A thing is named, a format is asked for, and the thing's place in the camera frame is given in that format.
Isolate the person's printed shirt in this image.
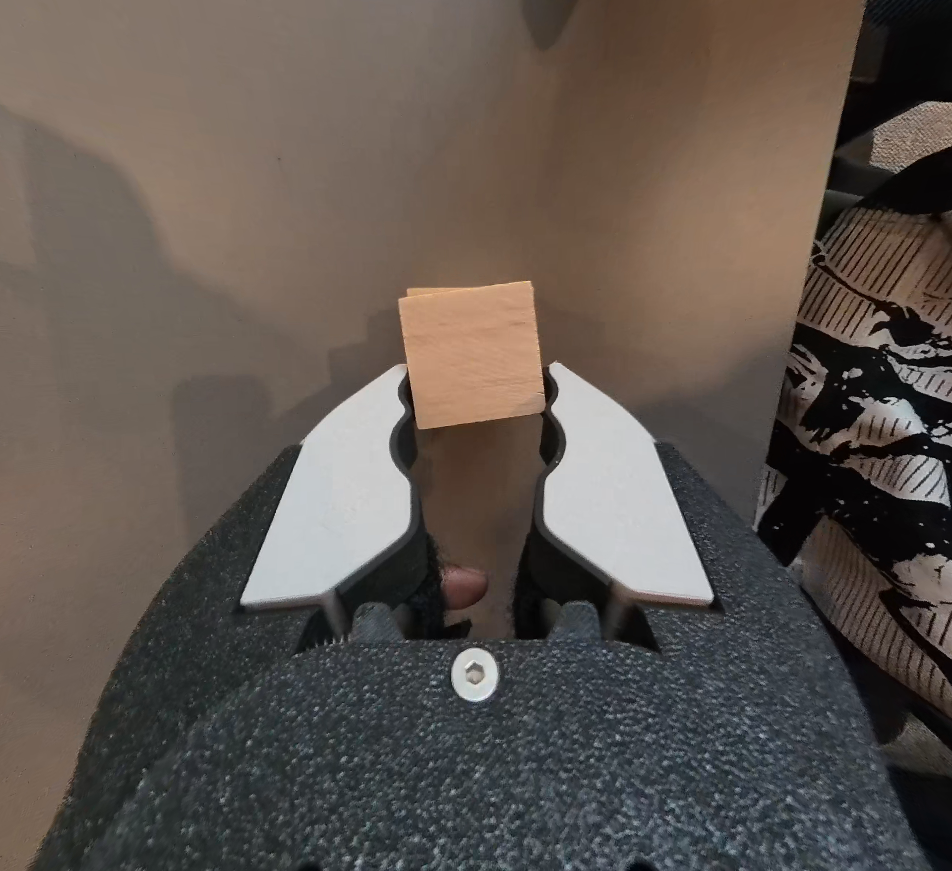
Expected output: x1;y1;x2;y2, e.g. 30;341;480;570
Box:
755;142;952;701

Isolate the black office chair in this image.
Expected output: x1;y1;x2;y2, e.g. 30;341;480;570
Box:
831;0;952;210

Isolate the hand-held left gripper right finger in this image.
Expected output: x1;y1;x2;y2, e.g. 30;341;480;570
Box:
514;361;715;612

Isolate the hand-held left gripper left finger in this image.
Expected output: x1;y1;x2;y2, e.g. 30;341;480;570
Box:
238;363;447;619

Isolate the medium wooden cube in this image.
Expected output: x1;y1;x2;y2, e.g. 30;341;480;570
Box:
398;281;547;432

